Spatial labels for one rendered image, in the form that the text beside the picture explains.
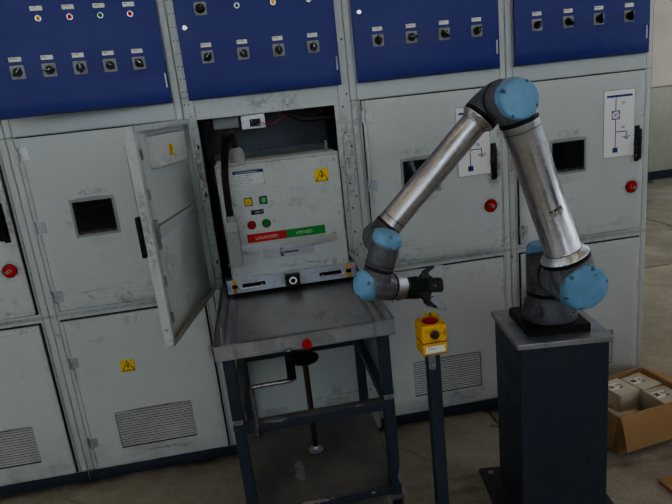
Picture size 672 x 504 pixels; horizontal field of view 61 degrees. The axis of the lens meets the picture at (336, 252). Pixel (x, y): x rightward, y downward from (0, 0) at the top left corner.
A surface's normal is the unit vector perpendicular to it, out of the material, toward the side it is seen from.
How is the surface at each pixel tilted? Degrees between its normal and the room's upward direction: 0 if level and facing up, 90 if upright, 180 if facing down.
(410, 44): 90
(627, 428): 71
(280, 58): 90
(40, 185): 90
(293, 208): 90
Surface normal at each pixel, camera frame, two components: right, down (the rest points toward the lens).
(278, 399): 0.15, 0.24
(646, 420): 0.22, -0.14
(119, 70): 0.36, 0.21
